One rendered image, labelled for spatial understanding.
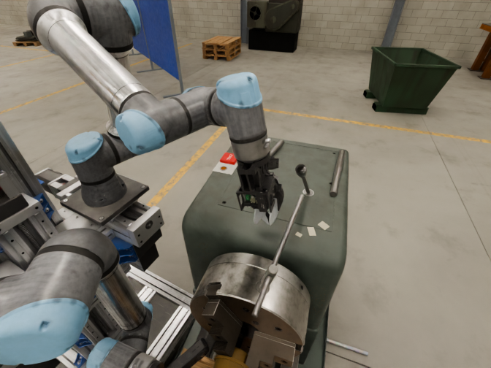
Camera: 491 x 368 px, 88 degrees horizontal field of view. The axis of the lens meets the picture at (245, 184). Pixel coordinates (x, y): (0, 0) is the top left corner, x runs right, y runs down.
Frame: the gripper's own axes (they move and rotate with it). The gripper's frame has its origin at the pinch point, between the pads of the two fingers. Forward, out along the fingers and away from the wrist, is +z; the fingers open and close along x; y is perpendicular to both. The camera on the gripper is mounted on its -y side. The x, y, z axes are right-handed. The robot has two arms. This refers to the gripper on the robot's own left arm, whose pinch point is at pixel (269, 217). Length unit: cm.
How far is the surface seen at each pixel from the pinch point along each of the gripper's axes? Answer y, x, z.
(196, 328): 4, -45, 70
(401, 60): -551, 109, 95
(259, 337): 19.6, -1.5, 22.4
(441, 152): -322, 136, 167
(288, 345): 19.2, 5.8, 23.7
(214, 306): 20.1, -10.1, 10.2
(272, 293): 14.3, 2.5, 10.4
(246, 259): 7.9, -5.5, 7.7
